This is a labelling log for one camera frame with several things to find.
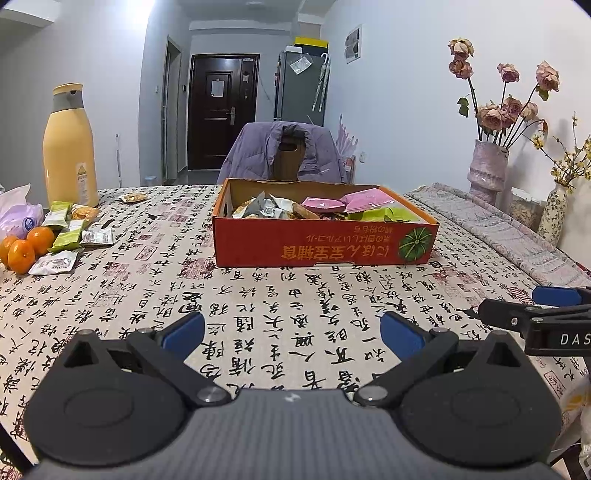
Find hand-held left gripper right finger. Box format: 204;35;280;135
355;311;532;408

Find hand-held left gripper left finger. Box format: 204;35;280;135
65;312;232;409

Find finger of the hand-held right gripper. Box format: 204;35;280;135
478;299;578;333
532;286;591;306

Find orange cardboard box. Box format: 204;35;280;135
212;178;439;268

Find stack of pink packets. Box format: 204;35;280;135
340;188;402;214

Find pink snack packet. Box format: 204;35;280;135
300;197;347;212

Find silver white snack packet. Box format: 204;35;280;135
252;191;293;219

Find speckled slim vase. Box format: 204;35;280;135
538;185;568;245

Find folded pink patterned cloth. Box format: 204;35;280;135
404;183;591;289

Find glass jar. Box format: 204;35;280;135
508;187;546;232

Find lime green snack packet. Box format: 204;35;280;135
346;207;423;224

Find small silver snack packet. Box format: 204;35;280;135
28;250;78;276
81;227;115;247

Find yellow blossom branches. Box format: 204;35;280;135
531;113;591;195

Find pink textured vase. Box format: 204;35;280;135
466;140;511;206

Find small biscuit packet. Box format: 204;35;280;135
69;204;101;222

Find orange mandarin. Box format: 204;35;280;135
0;235;19;268
26;226;56;257
8;240;36;275

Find purple puffer jacket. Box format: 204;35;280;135
217;121;349;184

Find dried pink roses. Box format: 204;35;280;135
448;38;561;148

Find cluttered storage rack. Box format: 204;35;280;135
336;114;358;184

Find dark brown entrance door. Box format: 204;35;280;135
187;53;260;171

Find wooden chair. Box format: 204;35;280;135
272;134;308;181

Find purple plastic bag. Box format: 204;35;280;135
0;184;45;241

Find yellow bottle grey cap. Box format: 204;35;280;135
42;83;100;208

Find grey interior door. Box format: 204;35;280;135
164;39;183;183

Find grey refrigerator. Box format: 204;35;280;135
276;48;329;127

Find hanging folded umbrella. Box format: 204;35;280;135
311;52;331;112

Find wall poster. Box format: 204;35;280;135
345;24;363;64

